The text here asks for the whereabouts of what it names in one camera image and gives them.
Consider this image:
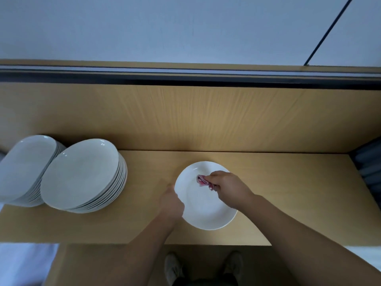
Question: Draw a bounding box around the black wall rail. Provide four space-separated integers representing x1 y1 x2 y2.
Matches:
0 65 381 90

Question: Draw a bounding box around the person's left forearm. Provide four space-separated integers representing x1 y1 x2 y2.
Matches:
101 216 179 286

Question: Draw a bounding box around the white bed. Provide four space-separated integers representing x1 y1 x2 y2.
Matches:
0 202 59 286

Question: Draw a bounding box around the person's left hand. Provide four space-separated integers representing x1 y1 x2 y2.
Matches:
158 183 185 225

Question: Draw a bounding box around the pile of white oblong plates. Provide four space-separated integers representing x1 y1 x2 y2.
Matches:
0 135 65 207

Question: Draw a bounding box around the grey curtain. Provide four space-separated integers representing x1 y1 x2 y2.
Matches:
351 137 381 209

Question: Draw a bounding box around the person's right forearm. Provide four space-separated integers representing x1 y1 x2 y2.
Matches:
241 195 381 286

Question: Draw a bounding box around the person's right hand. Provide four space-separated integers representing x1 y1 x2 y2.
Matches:
202 171 258 211

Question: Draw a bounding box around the pile of white round plates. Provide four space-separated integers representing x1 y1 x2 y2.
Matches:
40 138 128 214

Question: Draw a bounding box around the white glossy round plate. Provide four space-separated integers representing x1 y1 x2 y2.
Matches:
174 161 238 230

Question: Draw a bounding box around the pink cleaning cloth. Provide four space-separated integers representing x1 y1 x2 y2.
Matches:
196 174 219 191

